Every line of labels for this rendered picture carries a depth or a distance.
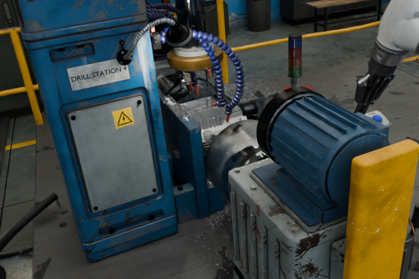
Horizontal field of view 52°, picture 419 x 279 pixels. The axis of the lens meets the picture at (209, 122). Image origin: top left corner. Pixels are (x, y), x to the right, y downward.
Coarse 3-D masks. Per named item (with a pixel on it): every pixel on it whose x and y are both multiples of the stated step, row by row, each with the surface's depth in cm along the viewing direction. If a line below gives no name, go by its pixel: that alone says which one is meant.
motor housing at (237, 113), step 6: (234, 108) 150; (234, 114) 148; (240, 114) 149; (234, 120) 148; (216, 126) 146; (222, 126) 146; (216, 132) 144; (204, 144) 142; (204, 150) 142; (204, 156) 144
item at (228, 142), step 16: (224, 128) 127; (240, 128) 124; (256, 128) 123; (224, 144) 122; (240, 144) 118; (256, 144) 115; (208, 160) 126; (224, 160) 119; (240, 160) 114; (256, 160) 112; (208, 176) 129; (224, 176) 117; (224, 192) 118
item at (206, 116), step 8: (192, 104) 150; (200, 104) 151; (208, 104) 151; (200, 112) 141; (208, 112) 142; (216, 112) 144; (200, 120) 142; (208, 120) 144; (216, 120) 145; (208, 128) 144
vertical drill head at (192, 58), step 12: (180, 0) 127; (192, 0) 126; (204, 0) 130; (180, 12) 129; (192, 12) 128; (204, 12) 130; (192, 24) 129; (204, 24) 131; (180, 48) 134; (192, 48) 132; (204, 48) 132; (216, 48) 138; (168, 60) 135; (180, 60) 131; (192, 60) 130; (204, 60) 130; (180, 72) 141; (180, 84) 144
